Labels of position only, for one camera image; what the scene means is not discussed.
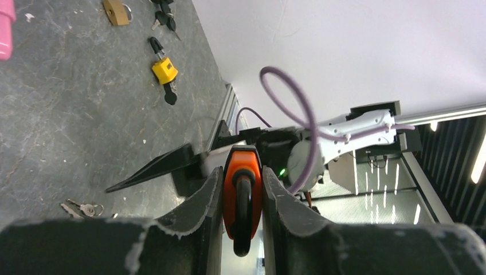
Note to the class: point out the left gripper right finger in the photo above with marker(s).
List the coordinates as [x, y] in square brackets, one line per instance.
[297, 240]

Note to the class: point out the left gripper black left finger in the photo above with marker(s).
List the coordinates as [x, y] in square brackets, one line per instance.
[187, 240]

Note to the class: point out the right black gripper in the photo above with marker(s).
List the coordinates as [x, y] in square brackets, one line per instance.
[189, 170]

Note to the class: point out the orange black padlock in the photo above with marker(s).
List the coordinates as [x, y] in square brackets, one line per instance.
[242, 196]

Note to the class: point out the yellow black padlock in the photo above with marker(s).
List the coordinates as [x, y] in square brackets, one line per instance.
[164, 70]

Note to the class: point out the small silver key bunch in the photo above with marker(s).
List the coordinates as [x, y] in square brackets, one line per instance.
[81, 210]

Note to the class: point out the black-head key set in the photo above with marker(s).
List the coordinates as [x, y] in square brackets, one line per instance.
[164, 16]

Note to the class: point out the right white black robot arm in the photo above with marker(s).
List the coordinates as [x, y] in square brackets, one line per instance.
[291, 149]

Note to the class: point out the small brass padlock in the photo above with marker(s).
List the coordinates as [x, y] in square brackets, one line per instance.
[118, 13]

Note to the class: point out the pink cylindrical wand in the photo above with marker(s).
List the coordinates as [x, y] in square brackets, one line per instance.
[7, 17]

